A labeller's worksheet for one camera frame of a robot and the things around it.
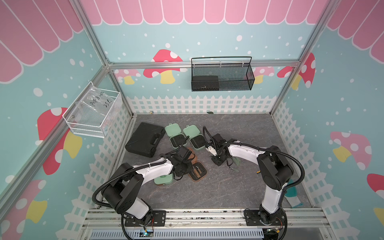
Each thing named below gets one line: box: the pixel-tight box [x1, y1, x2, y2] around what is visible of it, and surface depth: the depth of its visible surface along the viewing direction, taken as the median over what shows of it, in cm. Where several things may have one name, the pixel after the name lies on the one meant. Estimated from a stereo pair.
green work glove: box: [284, 178, 304, 208], surface depth 82 cm
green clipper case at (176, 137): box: [165, 123, 188, 149], surface depth 108 cm
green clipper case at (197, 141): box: [183, 125, 206, 150], surface depth 107 cm
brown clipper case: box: [187, 147, 208, 182], surface depth 91 cm
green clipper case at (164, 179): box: [153, 173, 174, 186], surface depth 87 cm
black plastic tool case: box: [125, 122, 166, 158], surface depth 101 cm
